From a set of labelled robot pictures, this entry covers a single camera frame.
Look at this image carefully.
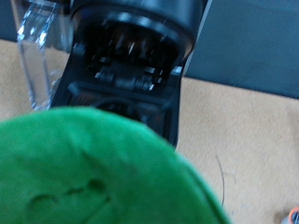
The orange and grey object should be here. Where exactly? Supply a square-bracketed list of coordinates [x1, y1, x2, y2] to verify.
[280, 206, 299, 224]

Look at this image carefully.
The black Keurig coffee machine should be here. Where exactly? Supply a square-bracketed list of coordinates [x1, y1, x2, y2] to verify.
[50, 0, 213, 147]

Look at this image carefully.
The clear water tank black lid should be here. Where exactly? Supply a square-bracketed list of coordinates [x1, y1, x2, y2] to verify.
[10, 0, 73, 112]

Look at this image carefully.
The green coffee pod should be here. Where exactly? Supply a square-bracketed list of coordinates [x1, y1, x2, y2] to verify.
[0, 106, 234, 224]

